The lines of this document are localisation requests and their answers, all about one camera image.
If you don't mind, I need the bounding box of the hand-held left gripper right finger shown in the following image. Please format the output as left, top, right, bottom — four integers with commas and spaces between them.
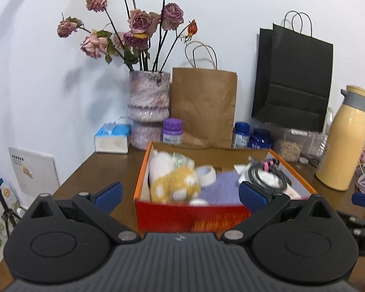
220, 181, 333, 245

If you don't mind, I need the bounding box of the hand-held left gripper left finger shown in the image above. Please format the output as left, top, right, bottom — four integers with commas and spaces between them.
26, 182, 140, 244

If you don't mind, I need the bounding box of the orange and white cardboard box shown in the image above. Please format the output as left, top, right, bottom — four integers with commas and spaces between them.
133, 141, 318, 233

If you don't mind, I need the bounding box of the iridescent plastic cup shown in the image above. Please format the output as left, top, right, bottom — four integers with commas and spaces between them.
170, 152, 196, 170

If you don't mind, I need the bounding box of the purple fabric pouch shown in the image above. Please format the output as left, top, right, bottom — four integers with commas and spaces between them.
198, 172, 242, 205

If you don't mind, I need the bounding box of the white flat packet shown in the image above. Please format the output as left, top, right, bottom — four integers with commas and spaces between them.
284, 185, 301, 200

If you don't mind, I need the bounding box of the white tape roll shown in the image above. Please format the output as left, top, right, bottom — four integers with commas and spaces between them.
195, 165, 216, 188

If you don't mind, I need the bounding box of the blue round jar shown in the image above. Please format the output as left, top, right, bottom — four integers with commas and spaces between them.
248, 128, 273, 149

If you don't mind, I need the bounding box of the yellow thermos jug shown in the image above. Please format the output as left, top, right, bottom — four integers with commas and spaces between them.
315, 85, 365, 192

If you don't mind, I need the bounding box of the clear container of seeds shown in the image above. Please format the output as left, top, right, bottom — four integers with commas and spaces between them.
272, 128, 311, 162

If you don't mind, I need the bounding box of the blue and white tissue box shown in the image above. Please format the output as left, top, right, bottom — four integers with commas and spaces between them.
94, 117, 132, 154

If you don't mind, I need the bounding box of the blue capped supplement bottle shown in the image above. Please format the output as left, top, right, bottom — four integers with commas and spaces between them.
232, 122, 250, 149

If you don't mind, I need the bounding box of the white and yellow plush toy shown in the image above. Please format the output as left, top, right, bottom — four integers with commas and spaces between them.
148, 150, 201, 204

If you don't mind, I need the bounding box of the clear plastic bottle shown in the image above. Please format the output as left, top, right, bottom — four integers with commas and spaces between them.
304, 107, 335, 159

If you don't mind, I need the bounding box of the white box on floor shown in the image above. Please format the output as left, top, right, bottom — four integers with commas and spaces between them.
8, 146, 61, 196

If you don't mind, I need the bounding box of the purple supplement bottle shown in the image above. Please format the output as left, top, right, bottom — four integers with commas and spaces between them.
161, 118, 183, 145

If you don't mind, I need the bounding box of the brown paper bag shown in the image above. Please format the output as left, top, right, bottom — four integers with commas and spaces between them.
171, 41, 238, 149

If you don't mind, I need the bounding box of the pink textured vase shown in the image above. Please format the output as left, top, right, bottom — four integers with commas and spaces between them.
127, 71, 171, 151

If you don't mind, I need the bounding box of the black tripod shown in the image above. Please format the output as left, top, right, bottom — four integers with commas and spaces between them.
0, 149, 22, 238

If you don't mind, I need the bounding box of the black paper bag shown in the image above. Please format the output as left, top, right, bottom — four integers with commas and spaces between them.
251, 10, 334, 133

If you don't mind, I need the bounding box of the dried pink flower bouquet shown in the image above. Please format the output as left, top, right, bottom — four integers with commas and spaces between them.
57, 0, 199, 73

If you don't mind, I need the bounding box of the black coiled cable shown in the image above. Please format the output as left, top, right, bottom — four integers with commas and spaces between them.
246, 156, 292, 195

